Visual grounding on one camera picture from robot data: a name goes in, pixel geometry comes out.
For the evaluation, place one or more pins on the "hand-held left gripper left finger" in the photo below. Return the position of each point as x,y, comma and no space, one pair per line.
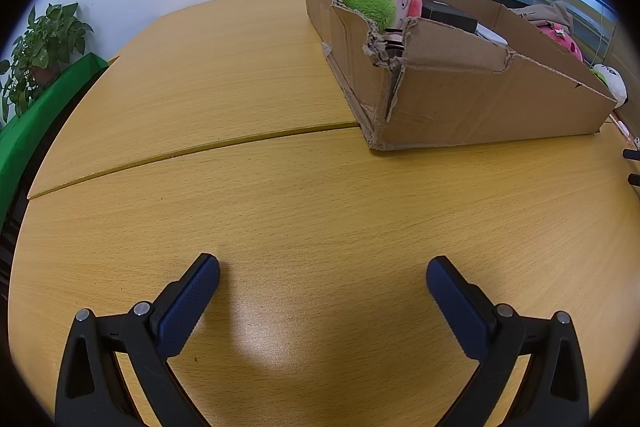
192,302

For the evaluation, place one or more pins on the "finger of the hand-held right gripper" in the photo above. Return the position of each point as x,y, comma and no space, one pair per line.
635,183
632,153

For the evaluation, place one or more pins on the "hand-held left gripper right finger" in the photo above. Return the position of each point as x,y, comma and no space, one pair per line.
457,307

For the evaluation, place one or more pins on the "brown cardboard box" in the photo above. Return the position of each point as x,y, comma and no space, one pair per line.
450,107

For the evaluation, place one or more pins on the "wooden desktop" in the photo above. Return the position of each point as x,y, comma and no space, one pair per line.
300,207

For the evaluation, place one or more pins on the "white panda plush toy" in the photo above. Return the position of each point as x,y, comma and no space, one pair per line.
612,82

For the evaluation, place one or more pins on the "pink strawberry plush toy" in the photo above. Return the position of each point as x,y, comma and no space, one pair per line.
565,42

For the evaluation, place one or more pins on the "beige and black cap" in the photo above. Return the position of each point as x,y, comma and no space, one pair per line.
545,13

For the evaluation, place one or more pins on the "white object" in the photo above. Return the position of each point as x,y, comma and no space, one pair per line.
490,34

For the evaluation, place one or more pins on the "small black box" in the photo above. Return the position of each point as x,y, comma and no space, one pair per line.
447,14

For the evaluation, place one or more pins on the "small green potted plant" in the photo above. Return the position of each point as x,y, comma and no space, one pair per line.
15,92

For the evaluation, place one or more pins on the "green fuzzy plush toy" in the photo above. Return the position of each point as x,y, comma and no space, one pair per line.
372,4

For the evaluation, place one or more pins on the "large green potted plant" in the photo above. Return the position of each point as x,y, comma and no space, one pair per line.
52,32

